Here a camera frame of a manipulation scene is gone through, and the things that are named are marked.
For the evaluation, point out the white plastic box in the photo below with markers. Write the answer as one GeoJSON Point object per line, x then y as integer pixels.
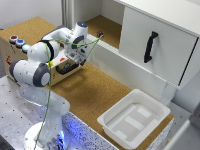
{"type": "Point", "coordinates": [133, 120]}

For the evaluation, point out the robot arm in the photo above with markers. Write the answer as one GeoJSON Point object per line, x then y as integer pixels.
{"type": "Point", "coordinates": [31, 71]}

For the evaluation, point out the wooden drawer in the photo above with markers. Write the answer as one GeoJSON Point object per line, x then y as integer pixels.
{"type": "Point", "coordinates": [60, 77]}

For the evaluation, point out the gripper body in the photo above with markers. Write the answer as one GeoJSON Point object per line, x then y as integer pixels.
{"type": "Point", "coordinates": [76, 53]}

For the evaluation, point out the white sliding door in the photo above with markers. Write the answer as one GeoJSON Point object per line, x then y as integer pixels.
{"type": "Point", "coordinates": [173, 50]}

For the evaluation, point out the red button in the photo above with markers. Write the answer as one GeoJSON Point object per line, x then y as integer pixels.
{"type": "Point", "coordinates": [13, 38]}

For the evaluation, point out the white cabinet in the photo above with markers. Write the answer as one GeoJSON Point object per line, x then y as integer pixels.
{"type": "Point", "coordinates": [110, 66]}

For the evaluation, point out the blue button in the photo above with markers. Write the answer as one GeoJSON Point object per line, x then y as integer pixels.
{"type": "Point", "coordinates": [20, 42]}

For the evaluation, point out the green button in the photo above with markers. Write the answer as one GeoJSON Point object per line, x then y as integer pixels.
{"type": "Point", "coordinates": [25, 47]}

